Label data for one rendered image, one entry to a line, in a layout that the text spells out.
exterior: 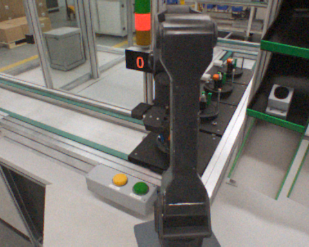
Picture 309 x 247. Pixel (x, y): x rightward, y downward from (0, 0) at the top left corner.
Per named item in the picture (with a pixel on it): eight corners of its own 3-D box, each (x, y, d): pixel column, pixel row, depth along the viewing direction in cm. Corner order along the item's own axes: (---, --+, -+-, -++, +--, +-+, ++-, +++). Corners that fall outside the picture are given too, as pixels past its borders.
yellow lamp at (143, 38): (146, 46, 83) (145, 31, 81) (133, 44, 85) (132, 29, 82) (153, 42, 87) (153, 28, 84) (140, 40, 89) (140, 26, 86)
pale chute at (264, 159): (277, 201, 64) (277, 200, 60) (230, 178, 71) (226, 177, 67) (317, 103, 66) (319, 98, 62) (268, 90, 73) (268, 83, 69)
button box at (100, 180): (145, 217, 70) (145, 202, 67) (87, 190, 79) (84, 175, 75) (157, 199, 76) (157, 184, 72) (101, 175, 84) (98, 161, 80)
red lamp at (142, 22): (145, 31, 80) (145, 15, 78) (132, 29, 82) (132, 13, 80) (153, 27, 84) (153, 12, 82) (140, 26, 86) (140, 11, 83)
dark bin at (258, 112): (302, 134, 54) (309, 114, 49) (245, 115, 61) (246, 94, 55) (335, 53, 65) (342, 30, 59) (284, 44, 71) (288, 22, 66)
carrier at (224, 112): (221, 139, 92) (226, 109, 85) (162, 122, 102) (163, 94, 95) (235, 110, 110) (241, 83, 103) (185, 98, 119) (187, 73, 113)
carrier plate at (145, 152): (197, 186, 73) (198, 181, 72) (127, 160, 83) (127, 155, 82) (220, 141, 91) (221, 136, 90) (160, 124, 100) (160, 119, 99)
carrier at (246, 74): (246, 88, 129) (252, 65, 122) (202, 79, 138) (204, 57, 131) (254, 73, 146) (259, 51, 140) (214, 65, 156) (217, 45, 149)
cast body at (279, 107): (284, 123, 57) (288, 104, 51) (264, 118, 59) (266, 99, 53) (293, 97, 60) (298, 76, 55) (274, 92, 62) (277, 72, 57)
